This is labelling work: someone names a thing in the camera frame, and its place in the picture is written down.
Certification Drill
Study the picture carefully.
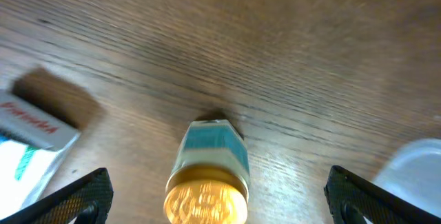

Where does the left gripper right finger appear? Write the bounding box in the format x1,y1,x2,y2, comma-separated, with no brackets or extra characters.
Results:
324,165,440,224

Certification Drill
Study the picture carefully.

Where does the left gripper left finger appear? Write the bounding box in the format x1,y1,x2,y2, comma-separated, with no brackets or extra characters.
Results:
1,167,114,224

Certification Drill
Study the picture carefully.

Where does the gold lid balm jar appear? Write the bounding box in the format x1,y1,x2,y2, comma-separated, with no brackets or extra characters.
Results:
163,119,251,224

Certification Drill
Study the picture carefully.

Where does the clear plastic container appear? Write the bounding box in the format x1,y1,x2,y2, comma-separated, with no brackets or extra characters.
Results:
373,139,441,217

